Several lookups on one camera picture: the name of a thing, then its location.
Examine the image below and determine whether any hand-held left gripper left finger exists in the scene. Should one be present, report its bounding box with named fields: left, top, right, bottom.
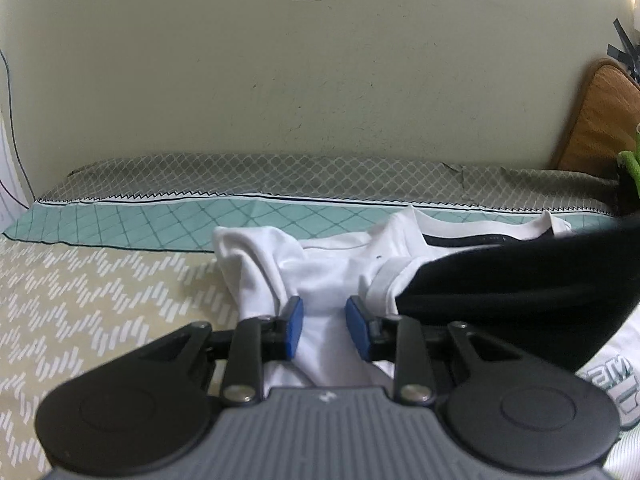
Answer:
left=132, top=296, right=304, bottom=407

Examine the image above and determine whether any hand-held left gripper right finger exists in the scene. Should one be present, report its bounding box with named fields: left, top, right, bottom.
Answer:
left=346, top=296, right=531, bottom=407

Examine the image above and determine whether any white shirt with black trim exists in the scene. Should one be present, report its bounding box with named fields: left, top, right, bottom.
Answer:
left=212, top=207, right=573, bottom=391

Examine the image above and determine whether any grey teal diamond bedsheet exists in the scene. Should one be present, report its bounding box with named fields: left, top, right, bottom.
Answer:
left=2, top=155, right=621, bottom=253

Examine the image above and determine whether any dark cloth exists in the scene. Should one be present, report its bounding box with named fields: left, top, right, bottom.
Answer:
left=395, top=217, right=640, bottom=373

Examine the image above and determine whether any beige zigzag blanket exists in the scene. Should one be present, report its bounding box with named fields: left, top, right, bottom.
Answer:
left=0, top=235, right=241, bottom=480

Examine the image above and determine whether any white printed garment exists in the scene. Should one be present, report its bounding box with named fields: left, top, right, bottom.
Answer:
left=574, top=310, right=640, bottom=471

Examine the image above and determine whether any brown pillow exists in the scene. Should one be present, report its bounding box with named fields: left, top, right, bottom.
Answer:
left=550, top=58, right=640, bottom=181

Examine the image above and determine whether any green plush toy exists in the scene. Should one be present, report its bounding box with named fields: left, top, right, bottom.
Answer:
left=617, top=125, right=640, bottom=196

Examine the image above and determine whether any thin dark wall cable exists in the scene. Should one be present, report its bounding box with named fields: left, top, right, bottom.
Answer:
left=0, top=50, right=40, bottom=202

